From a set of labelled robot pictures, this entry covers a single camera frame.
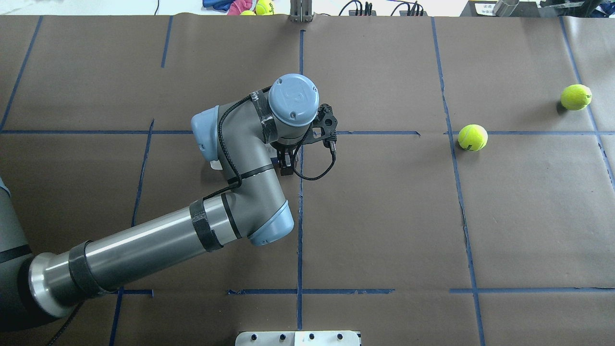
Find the yellow tennis balls by cloth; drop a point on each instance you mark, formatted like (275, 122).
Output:
(256, 7)

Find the black wrist camera with cable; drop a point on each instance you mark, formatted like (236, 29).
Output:
(322, 129)

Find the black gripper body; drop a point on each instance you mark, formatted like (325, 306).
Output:
(286, 161)

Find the pink and blue cloth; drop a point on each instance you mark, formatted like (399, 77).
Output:
(230, 7)

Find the yellow tennis ball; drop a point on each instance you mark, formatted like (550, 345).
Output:
(473, 137)
(575, 97)

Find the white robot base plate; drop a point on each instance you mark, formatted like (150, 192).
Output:
(299, 338)

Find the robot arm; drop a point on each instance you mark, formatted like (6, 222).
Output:
(85, 213)

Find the black power strip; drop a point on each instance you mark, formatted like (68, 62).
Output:
(382, 8)

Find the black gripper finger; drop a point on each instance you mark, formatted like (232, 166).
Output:
(287, 169)

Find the aluminium frame post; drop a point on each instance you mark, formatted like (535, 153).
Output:
(301, 11)

